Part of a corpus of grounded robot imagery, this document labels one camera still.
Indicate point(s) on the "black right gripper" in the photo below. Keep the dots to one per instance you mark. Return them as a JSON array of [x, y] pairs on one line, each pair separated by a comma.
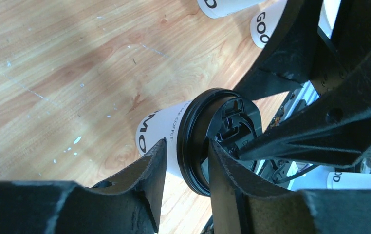
[[335, 129]]

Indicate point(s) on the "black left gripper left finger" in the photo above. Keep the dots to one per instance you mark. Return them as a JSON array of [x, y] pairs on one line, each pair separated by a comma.
[[129, 202]]

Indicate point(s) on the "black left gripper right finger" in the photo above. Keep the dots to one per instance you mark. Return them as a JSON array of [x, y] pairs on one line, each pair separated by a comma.
[[245, 203]]

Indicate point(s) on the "white paper coffee cup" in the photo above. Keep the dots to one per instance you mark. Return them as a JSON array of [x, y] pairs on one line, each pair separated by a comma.
[[220, 8]]

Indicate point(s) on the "white paper cup stack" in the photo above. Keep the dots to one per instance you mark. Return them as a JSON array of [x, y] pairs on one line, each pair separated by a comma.
[[264, 23]]

